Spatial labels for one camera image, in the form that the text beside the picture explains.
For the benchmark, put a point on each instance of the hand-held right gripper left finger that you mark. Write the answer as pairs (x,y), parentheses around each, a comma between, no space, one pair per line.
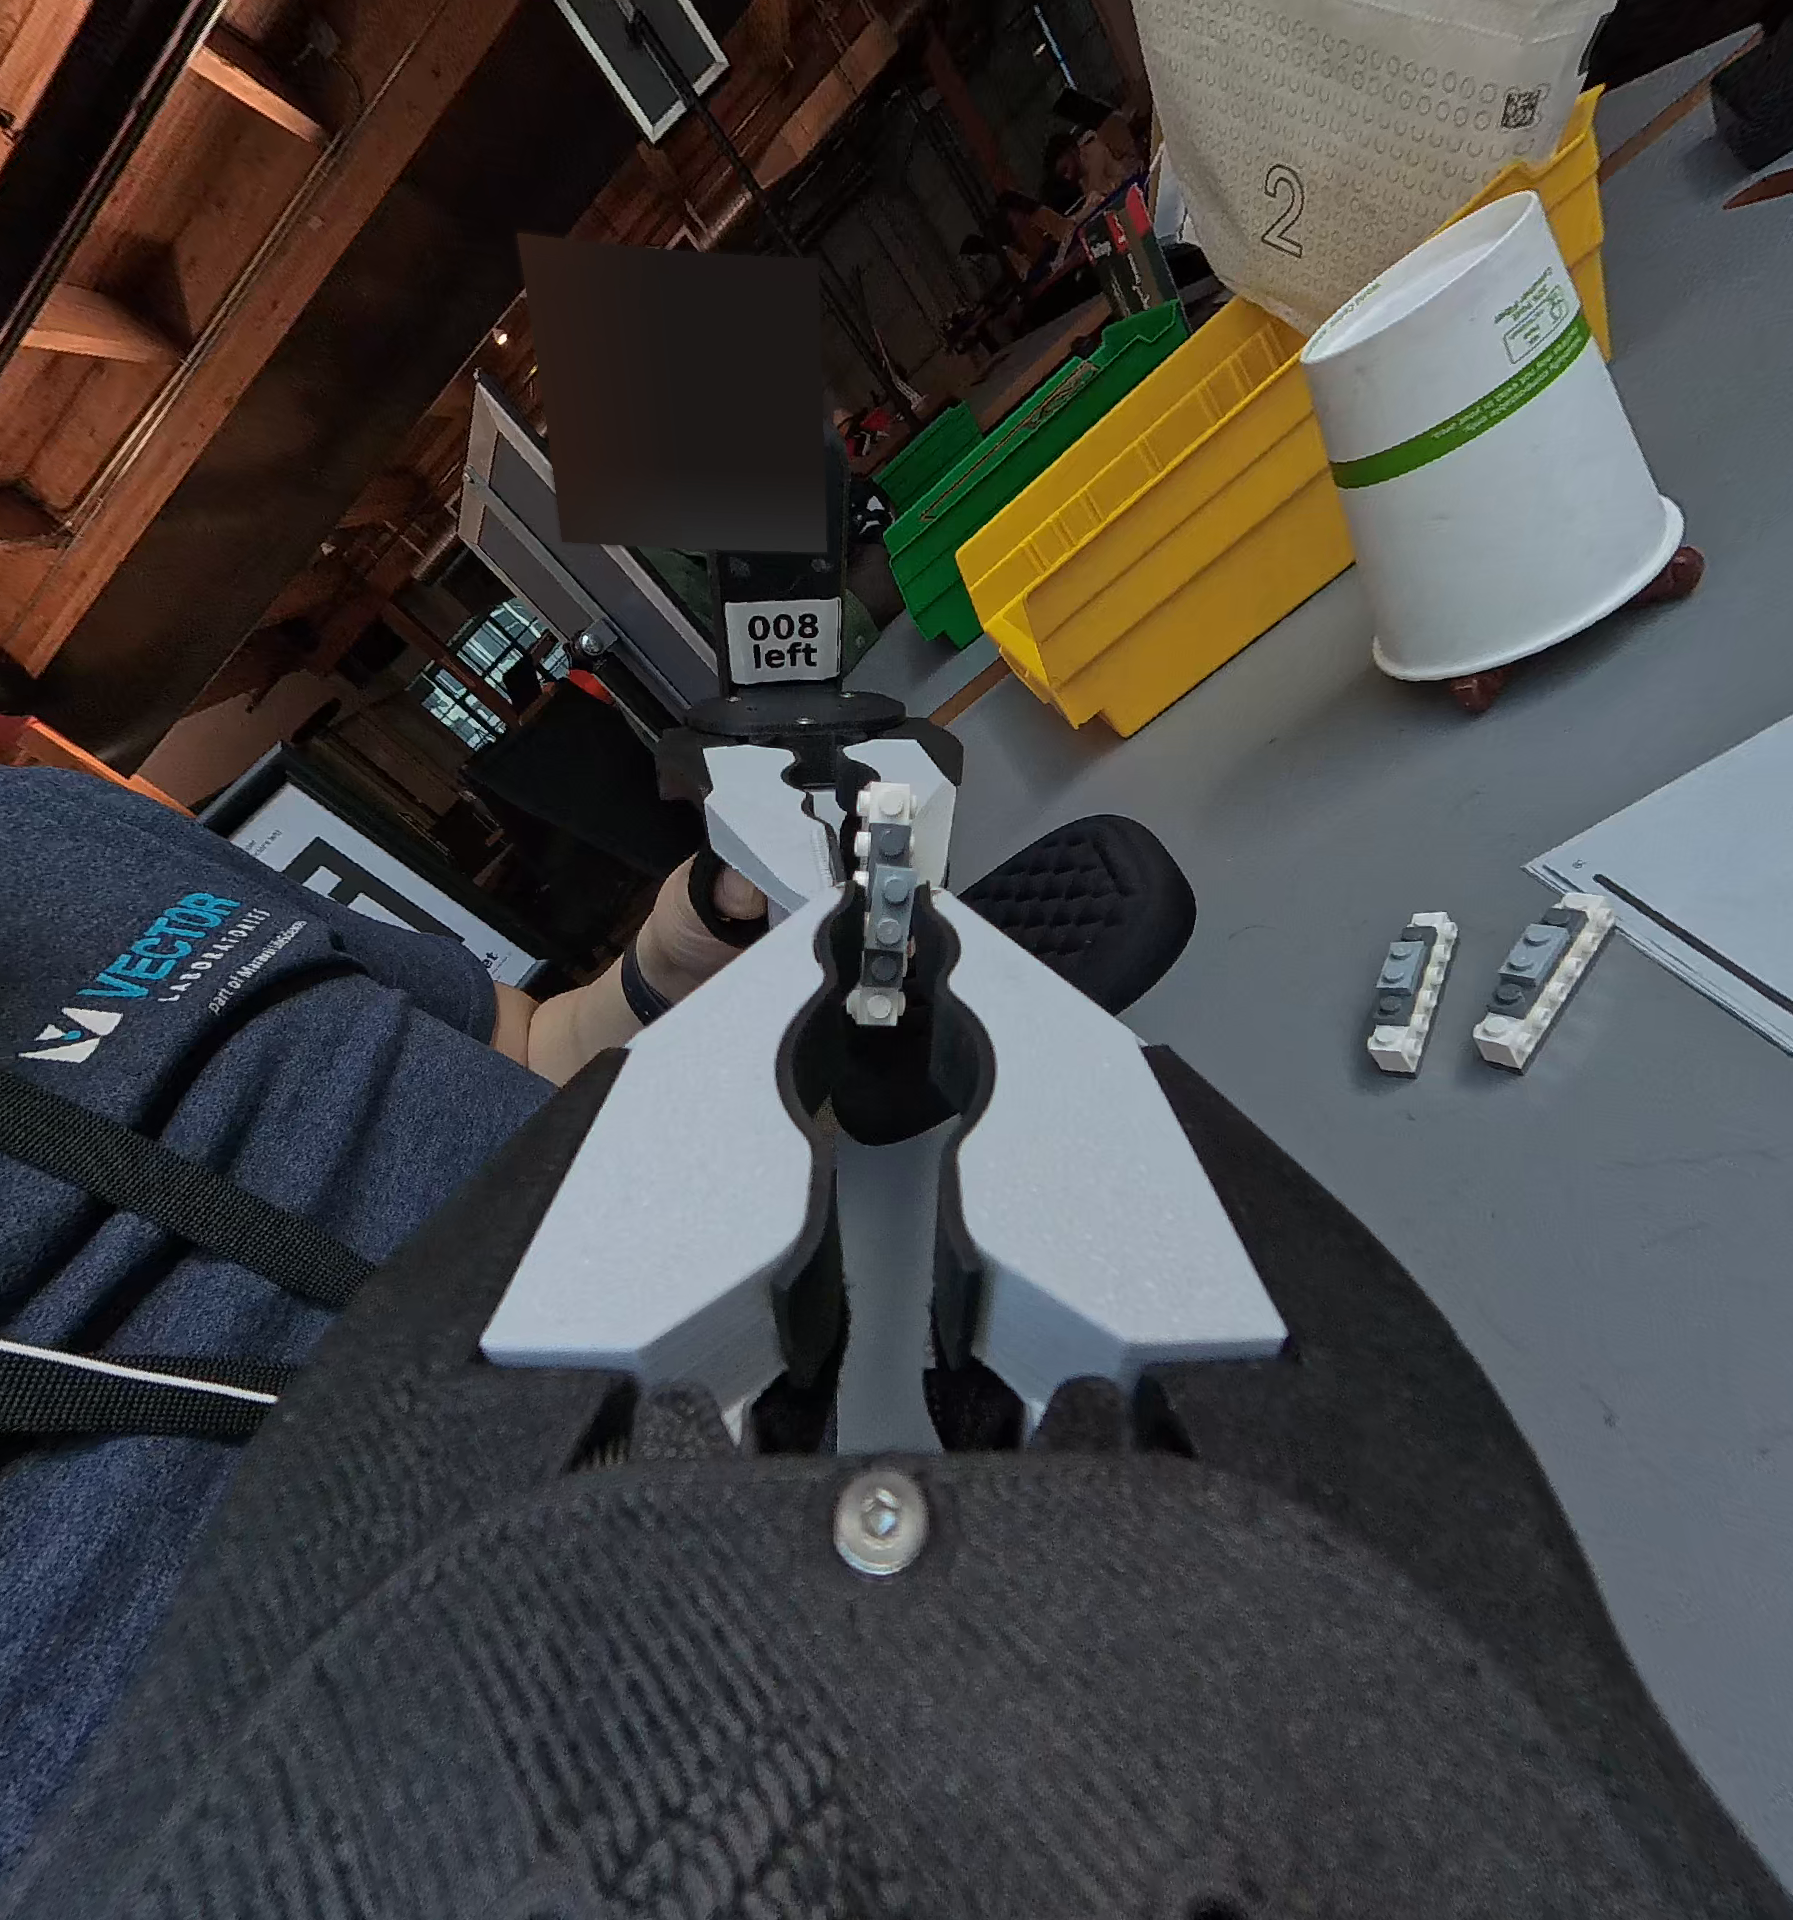
(655,1201)

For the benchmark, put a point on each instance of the black mesh wrist rest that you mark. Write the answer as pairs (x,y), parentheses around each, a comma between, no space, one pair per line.
(1090,900)

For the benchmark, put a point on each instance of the lego instruction booklet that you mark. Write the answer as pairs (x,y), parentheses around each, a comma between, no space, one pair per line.
(1737,930)

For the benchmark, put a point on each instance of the white numbered paper bag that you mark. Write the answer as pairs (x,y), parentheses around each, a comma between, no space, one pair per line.
(1346,135)

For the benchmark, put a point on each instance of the person's left hand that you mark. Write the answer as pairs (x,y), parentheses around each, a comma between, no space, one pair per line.
(686,951)

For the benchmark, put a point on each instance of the yellow plastic bin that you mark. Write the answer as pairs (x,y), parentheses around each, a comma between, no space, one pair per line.
(1136,555)

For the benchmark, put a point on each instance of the brown lego assembly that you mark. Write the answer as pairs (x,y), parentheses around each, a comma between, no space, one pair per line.
(1677,574)

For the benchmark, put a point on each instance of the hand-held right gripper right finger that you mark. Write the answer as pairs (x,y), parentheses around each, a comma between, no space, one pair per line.
(1106,1201)

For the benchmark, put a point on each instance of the white and grey lego assembly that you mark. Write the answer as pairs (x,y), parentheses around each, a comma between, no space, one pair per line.
(884,915)
(1408,990)
(1539,981)

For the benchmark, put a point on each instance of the person in blue shirt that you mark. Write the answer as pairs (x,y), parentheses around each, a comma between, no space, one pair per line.
(131,1576)

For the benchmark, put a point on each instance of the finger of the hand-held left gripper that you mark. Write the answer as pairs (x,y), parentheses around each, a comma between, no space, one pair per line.
(930,818)
(753,832)

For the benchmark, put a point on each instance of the person's left forearm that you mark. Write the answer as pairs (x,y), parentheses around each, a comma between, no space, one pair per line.
(573,1033)

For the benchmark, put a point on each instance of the black framed white sign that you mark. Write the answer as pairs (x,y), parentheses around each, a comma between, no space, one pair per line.
(385,884)

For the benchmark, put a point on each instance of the white paper cup green band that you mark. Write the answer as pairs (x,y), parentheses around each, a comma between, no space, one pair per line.
(1495,496)

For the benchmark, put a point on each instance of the green plastic bin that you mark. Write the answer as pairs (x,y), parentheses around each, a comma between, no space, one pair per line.
(987,509)

